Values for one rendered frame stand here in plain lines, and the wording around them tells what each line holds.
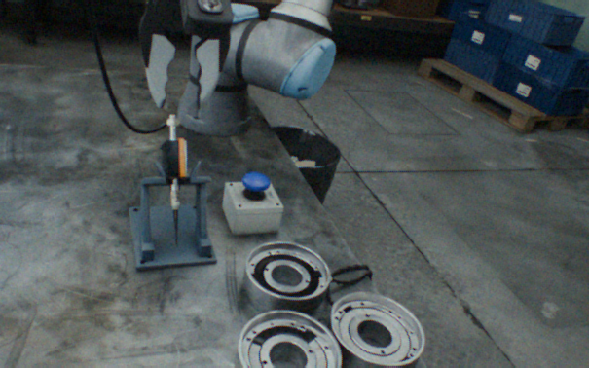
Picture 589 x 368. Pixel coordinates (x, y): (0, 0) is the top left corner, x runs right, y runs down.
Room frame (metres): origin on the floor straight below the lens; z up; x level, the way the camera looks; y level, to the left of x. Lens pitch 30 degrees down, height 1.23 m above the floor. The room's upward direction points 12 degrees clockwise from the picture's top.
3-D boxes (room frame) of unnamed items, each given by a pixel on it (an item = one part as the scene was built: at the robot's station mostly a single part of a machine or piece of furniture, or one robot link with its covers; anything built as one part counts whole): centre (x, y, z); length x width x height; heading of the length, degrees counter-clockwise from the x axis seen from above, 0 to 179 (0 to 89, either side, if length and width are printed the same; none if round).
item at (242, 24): (0.94, 0.17, 0.97); 0.13 x 0.12 x 0.14; 72
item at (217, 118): (0.94, 0.18, 0.85); 0.15 x 0.15 x 0.10
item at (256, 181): (0.62, 0.05, 0.85); 0.04 x 0.04 x 0.05
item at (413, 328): (0.41, -0.13, 0.82); 0.10 x 0.10 x 0.04
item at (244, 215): (0.62, 0.05, 0.82); 0.08 x 0.07 x 0.05; 25
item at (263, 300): (0.48, -0.02, 0.82); 0.10 x 0.10 x 0.04
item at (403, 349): (0.41, -0.13, 0.82); 0.08 x 0.08 x 0.02
